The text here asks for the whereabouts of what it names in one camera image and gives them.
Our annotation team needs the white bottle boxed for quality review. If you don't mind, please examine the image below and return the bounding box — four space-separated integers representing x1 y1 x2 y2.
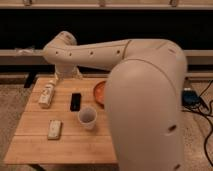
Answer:
38 80 55 108

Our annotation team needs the black rectangular block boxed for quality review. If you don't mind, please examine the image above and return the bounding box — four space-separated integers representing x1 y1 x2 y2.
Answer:
70 93 81 111

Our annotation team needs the translucent plastic cup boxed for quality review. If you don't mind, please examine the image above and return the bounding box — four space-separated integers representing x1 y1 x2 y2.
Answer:
78 106 97 130

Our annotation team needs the black cable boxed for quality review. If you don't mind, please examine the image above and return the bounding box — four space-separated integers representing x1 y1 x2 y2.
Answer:
181 79 213 168

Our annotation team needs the blue power box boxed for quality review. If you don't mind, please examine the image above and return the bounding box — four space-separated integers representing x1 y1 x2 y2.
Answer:
182 90 200 107

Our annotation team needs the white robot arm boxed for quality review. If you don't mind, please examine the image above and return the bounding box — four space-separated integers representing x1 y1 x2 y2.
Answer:
43 31 187 171

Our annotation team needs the orange bowl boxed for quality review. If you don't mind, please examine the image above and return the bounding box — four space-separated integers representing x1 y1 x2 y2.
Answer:
93 81 105 106

